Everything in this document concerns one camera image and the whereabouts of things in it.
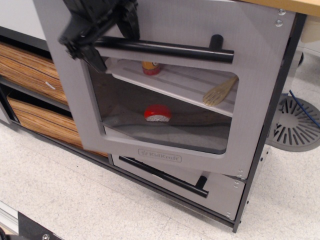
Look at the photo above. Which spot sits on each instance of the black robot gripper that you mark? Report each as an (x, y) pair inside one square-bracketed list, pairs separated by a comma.
[(90, 19)]

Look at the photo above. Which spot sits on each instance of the grey toy oven door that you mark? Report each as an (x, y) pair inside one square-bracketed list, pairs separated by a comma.
[(109, 113)]

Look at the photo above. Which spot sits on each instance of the black oven door handle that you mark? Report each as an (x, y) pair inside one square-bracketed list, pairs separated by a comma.
[(213, 53)]

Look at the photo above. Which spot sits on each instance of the grey oven shelf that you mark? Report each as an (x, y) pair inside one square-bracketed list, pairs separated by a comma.
[(187, 84)]

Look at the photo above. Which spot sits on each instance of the red yellow toy bottle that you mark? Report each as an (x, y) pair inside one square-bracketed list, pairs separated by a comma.
[(150, 68)]

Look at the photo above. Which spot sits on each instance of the upper wood-grain storage bin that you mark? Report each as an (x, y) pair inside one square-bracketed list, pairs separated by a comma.
[(31, 71)]

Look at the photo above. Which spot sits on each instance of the wood-grain storage bin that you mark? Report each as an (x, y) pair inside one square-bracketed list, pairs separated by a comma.
[(47, 120), (31, 71)]

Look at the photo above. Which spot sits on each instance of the red white toy food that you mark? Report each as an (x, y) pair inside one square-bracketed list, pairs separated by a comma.
[(157, 113)]

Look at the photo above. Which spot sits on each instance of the lower wood-grain storage bin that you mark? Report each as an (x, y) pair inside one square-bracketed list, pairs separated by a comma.
[(47, 120)]

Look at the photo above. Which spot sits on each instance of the wooden slotted spatula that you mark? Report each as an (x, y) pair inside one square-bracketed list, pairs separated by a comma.
[(217, 94)]

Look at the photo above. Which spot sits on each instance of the grey slotted chair base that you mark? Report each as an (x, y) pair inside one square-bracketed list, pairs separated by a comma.
[(295, 127)]

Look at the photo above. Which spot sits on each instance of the light wooden countertop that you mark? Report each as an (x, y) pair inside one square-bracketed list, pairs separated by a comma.
[(307, 7)]

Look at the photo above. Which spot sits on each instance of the black toy kitchen frame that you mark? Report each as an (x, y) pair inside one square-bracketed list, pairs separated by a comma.
[(291, 60)]

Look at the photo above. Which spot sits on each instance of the black drawer handle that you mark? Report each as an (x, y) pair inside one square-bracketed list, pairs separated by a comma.
[(197, 188)]

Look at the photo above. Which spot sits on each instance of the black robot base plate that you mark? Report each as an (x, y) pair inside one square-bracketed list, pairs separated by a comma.
[(32, 230)]

